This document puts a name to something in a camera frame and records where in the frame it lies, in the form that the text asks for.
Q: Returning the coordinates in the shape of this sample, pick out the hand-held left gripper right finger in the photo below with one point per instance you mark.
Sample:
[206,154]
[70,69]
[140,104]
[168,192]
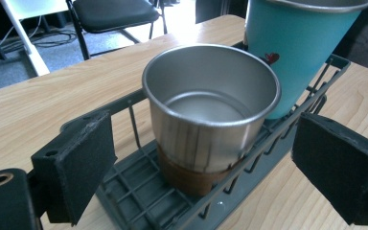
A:
[338,166]

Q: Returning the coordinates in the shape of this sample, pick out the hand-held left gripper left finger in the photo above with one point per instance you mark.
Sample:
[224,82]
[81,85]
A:
[80,166]

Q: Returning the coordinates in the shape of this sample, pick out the steel cup with brown band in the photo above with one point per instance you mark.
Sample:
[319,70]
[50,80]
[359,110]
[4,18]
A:
[211,73]

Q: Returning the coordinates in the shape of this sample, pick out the teal cup with red heart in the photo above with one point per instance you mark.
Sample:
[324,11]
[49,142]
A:
[300,32]

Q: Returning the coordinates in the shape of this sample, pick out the black folding chair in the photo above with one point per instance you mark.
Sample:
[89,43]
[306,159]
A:
[115,12]

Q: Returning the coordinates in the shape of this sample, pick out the dark cabinet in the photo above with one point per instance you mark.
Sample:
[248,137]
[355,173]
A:
[217,9]

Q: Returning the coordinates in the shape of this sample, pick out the white desk frame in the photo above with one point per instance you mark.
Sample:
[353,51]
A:
[23,35]

